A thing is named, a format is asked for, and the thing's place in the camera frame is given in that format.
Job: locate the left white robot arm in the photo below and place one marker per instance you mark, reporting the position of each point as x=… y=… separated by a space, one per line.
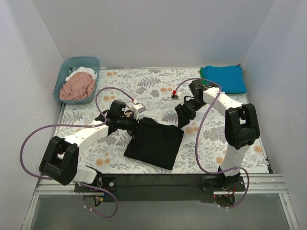
x=61 y=158

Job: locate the folded blue t shirt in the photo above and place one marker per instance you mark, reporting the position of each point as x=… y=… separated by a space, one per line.
x=229 y=78

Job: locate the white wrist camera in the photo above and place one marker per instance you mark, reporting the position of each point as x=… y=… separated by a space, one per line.
x=137 y=109
x=180 y=96

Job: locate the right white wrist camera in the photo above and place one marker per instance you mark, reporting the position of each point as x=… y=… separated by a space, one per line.
x=180 y=96

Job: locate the floral patterned table mat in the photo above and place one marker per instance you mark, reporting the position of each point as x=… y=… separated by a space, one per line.
x=203 y=146

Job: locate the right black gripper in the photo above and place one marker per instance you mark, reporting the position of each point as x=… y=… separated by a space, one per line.
x=185 y=110

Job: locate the aluminium frame rail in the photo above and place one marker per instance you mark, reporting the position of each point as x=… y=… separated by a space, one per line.
x=259 y=184

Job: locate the teal plastic laundry bin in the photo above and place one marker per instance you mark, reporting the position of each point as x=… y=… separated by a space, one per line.
x=67 y=68

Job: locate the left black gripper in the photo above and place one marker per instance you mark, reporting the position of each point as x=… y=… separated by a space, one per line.
x=134 y=125

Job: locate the black t shirt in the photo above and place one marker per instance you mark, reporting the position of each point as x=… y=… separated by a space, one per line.
x=154 y=143

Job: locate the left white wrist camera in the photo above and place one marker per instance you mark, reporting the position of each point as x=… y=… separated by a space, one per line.
x=137 y=109

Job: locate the pink t shirt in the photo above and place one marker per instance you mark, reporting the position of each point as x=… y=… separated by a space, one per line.
x=80 y=86

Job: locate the white t shirt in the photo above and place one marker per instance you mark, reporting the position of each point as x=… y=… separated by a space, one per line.
x=83 y=69

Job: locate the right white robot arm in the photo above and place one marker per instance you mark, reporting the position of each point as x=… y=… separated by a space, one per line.
x=241 y=127

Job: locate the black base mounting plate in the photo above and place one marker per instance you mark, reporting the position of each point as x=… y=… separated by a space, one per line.
x=166 y=187

